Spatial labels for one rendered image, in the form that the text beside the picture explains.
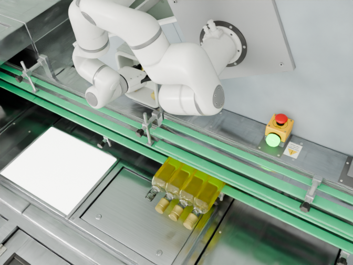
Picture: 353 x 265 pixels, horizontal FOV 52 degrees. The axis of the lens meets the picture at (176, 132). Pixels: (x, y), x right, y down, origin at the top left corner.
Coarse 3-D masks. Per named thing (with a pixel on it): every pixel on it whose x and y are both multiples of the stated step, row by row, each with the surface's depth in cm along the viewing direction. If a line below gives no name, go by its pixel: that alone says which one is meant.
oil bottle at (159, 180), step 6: (168, 162) 136; (174, 162) 135; (180, 162) 135; (162, 168) 134; (168, 168) 134; (174, 168) 134; (156, 174) 132; (162, 174) 132; (168, 174) 132; (156, 180) 131; (162, 180) 130; (168, 180) 131; (156, 186) 130; (162, 186) 130
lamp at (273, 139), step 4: (272, 132) 118; (268, 136) 118; (272, 136) 117; (276, 136) 117; (280, 136) 118; (268, 140) 118; (272, 140) 117; (276, 140) 116; (280, 140) 118; (268, 144) 119; (272, 144) 118; (276, 144) 117
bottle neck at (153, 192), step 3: (153, 186) 131; (153, 189) 130; (156, 189) 130; (150, 192) 129; (153, 192) 129; (156, 192) 130; (147, 195) 128; (150, 195) 128; (153, 195) 129; (147, 198) 130; (150, 198) 128; (153, 198) 129
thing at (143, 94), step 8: (120, 56) 135; (128, 56) 130; (120, 64) 137; (128, 64) 141; (136, 64) 143; (144, 88) 149; (152, 88) 147; (128, 96) 148; (136, 96) 147; (144, 96) 146; (152, 104) 143
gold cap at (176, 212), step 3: (174, 207) 124; (177, 207) 124; (180, 207) 124; (174, 210) 123; (177, 210) 123; (180, 210) 123; (183, 210) 125; (171, 213) 123; (174, 213) 122; (177, 213) 123; (180, 213) 123; (171, 216) 123; (174, 216) 122; (177, 216) 122; (174, 219) 123; (177, 219) 122
